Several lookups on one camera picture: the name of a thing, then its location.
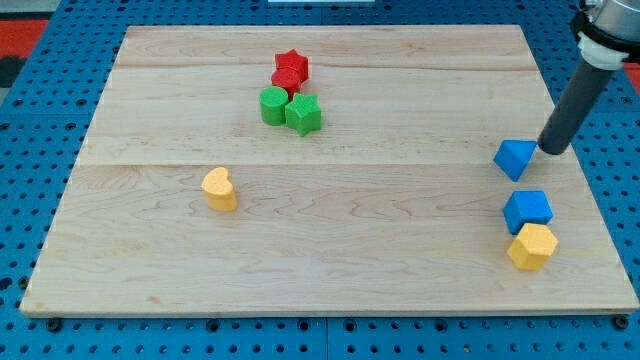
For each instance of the blue triangle block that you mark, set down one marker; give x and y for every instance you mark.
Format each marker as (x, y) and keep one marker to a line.
(513, 157)

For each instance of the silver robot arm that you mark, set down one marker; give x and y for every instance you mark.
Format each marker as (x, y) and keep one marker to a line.
(608, 30)

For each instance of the blue cube block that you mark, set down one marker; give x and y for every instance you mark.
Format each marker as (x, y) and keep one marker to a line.
(526, 206)

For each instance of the wooden board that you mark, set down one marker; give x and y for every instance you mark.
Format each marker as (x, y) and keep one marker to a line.
(392, 209)

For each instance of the green star block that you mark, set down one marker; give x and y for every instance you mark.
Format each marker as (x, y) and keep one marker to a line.
(303, 114)

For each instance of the green cylinder block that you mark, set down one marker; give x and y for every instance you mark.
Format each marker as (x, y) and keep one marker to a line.
(273, 100)

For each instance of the yellow heart block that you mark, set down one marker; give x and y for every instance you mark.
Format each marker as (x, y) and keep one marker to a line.
(219, 191)

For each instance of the red cylinder block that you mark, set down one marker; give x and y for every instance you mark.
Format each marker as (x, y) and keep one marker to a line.
(288, 79)

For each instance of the red star block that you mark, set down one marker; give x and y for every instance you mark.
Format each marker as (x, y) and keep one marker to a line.
(292, 60)

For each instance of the yellow hexagon block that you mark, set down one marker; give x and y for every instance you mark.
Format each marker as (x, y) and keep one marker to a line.
(532, 247)

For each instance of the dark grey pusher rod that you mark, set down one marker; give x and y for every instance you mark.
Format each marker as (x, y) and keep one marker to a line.
(596, 68)

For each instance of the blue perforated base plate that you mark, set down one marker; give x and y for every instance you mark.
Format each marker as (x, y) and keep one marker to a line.
(48, 110)

